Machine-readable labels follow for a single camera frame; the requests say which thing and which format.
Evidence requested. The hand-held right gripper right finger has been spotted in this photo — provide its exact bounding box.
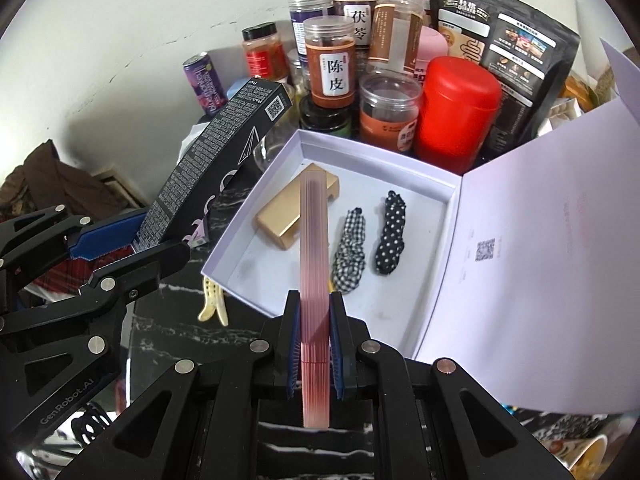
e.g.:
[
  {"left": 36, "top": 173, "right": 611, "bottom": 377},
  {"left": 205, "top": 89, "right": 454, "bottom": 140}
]
[{"left": 327, "top": 291, "right": 576, "bottom": 480}]

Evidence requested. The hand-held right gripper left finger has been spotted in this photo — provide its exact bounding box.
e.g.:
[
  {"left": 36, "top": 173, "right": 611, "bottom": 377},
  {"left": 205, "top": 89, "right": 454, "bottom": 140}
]
[{"left": 55, "top": 290, "right": 303, "bottom": 480}]

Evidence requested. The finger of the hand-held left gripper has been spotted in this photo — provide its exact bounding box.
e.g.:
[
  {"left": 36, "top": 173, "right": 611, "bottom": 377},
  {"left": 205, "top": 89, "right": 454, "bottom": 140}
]
[
  {"left": 0, "top": 205, "right": 147, "bottom": 286},
  {"left": 0, "top": 240, "right": 192, "bottom": 411}
]

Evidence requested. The pink ribbed long box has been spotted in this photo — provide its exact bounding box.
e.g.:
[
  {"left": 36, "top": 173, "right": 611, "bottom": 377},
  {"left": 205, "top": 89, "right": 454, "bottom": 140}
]
[{"left": 299, "top": 170, "right": 333, "bottom": 429}]

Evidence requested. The black white checkered scrunchie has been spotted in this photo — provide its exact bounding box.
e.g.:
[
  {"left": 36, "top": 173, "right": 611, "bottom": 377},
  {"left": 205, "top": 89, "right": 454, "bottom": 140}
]
[{"left": 330, "top": 206, "right": 370, "bottom": 293}]

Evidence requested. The black printed long box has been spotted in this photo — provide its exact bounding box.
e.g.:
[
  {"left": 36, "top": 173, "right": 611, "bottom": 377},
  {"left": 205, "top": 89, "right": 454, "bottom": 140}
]
[{"left": 134, "top": 79, "right": 293, "bottom": 253}]

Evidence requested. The black polka dot scrunchie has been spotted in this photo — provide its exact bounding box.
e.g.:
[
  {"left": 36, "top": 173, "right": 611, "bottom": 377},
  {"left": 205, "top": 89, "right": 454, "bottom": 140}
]
[{"left": 370, "top": 191, "right": 407, "bottom": 277}]

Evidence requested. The gold rectangular box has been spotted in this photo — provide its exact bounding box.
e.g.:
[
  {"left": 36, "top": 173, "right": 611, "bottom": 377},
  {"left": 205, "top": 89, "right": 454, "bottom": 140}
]
[{"left": 256, "top": 162, "right": 341, "bottom": 251}]

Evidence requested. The lavender gift box with lid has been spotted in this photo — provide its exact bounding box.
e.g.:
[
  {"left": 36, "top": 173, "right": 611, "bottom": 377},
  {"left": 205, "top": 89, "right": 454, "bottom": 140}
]
[{"left": 200, "top": 35, "right": 640, "bottom": 417}]

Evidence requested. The black hair clip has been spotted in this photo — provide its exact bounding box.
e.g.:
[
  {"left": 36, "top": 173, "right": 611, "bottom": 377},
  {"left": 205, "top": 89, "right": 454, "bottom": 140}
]
[{"left": 70, "top": 402, "right": 113, "bottom": 448}]

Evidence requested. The red plaid cloth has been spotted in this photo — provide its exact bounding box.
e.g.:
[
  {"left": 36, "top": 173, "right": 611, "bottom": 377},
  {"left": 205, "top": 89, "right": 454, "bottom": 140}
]
[{"left": 27, "top": 255, "right": 101, "bottom": 308}]

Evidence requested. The yellow claw hair clip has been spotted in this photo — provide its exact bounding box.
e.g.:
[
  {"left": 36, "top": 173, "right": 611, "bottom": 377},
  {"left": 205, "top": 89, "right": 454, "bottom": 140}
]
[{"left": 196, "top": 276, "right": 231, "bottom": 323}]

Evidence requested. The brown cloth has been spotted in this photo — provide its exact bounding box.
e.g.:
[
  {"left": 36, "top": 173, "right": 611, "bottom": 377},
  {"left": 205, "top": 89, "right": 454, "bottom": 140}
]
[{"left": 0, "top": 140, "right": 146, "bottom": 221}]

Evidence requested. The clear glass mug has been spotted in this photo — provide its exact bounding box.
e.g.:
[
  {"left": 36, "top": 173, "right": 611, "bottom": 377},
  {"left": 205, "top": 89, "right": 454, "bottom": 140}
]
[{"left": 252, "top": 135, "right": 291, "bottom": 176}]

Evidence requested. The purple drink can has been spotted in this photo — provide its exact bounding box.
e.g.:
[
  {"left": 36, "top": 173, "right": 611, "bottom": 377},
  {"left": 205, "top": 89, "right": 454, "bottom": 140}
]
[{"left": 182, "top": 52, "right": 221, "bottom": 116}]

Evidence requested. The black lid green jar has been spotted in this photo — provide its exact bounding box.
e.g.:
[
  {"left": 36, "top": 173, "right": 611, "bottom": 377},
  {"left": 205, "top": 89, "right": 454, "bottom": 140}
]
[{"left": 299, "top": 95, "right": 351, "bottom": 136}]

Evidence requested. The clear jar with orange label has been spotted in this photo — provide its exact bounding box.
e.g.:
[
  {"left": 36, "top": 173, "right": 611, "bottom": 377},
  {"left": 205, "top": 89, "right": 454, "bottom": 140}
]
[{"left": 359, "top": 74, "right": 423, "bottom": 156}]

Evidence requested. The red label spice jar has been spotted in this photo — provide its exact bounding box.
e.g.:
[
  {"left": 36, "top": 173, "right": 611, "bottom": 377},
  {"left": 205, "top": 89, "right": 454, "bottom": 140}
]
[{"left": 242, "top": 22, "right": 291, "bottom": 83}]

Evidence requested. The small clear jar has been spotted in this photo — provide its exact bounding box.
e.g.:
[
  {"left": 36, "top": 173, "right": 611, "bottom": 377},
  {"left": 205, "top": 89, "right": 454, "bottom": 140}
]
[{"left": 289, "top": 55, "right": 308, "bottom": 98}]

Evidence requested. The red canister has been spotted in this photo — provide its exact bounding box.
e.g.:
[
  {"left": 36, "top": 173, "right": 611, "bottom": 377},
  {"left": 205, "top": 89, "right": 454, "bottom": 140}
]
[{"left": 414, "top": 56, "right": 502, "bottom": 173}]

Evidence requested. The patterned ceramic mug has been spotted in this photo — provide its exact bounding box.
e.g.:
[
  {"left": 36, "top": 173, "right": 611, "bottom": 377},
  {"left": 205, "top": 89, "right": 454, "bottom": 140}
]
[{"left": 537, "top": 432, "right": 608, "bottom": 480}]

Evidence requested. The orange jar with white label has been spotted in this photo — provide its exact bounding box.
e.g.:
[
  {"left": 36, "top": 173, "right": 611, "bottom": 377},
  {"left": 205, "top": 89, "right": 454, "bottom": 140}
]
[{"left": 304, "top": 16, "right": 358, "bottom": 111}]

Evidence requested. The purple label jar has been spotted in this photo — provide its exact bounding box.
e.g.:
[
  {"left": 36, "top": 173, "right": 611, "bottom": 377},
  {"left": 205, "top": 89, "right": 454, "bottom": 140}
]
[{"left": 289, "top": 0, "right": 335, "bottom": 56}]

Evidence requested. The pink canister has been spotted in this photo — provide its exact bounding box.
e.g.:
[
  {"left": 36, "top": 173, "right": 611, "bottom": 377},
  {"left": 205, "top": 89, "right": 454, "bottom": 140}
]
[{"left": 415, "top": 27, "right": 448, "bottom": 78}]

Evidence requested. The tall jar with brown label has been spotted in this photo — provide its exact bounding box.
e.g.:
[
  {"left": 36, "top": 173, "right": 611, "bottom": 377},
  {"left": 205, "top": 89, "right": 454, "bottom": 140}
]
[{"left": 369, "top": 0, "right": 426, "bottom": 78}]

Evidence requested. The dark jar with white label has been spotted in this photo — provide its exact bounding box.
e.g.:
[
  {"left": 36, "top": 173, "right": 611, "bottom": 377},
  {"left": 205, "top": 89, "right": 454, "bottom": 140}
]
[{"left": 332, "top": 0, "right": 378, "bottom": 51}]

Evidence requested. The black printed pouch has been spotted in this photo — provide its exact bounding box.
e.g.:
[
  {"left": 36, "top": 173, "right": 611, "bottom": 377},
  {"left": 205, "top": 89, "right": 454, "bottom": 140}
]
[{"left": 431, "top": 0, "right": 582, "bottom": 161}]

